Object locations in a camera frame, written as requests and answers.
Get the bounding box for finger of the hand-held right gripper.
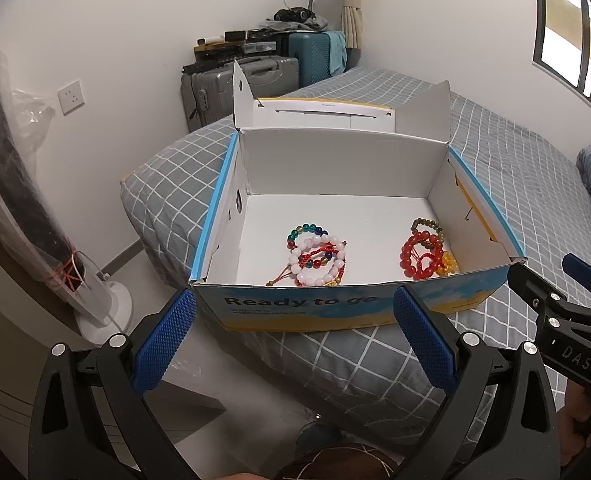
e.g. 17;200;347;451
561;253;591;297
507;261;591;328

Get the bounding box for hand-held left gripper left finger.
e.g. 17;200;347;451
28;287;199;480

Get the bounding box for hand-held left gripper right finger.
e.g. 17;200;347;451
393;285;561;480

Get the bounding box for yellow bead bracelet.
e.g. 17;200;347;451
435;252;460;277

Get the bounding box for red bead bracelet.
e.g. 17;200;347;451
400;230;449;280

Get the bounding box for wooden bead bracelet green beads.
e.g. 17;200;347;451
410;217;446;248

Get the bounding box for white bead bracelet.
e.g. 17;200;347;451
288;232;349;288

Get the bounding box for multicolour bead bracelet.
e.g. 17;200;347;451
286;222;349;276

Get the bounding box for white cardboard box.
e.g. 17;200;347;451
190;59;527;335

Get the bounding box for person's right hand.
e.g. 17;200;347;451
560;386;591;456

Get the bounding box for bed with grey checked sheet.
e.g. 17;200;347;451
120;66;591;441

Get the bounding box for blue grey slipper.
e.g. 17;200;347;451
294;421;345;456

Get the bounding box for brown patterned slipper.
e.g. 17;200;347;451
276;442;401;480

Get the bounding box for standing fan in plastic wrap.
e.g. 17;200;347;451
0;35;134;346

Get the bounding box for dark framed window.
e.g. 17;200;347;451
533;0;591;126

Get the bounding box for grey suitcase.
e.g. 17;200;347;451
180;56;301;133

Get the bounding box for black flat case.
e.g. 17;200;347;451
183;46;241;73

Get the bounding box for teal suitcase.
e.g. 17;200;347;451
288;30;349;88

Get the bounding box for beige curtain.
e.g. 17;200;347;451
338;0;366;68

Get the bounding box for black bag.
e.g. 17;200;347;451
274;7;313;23

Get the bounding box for white wall socket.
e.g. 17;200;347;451
57;79;85;116

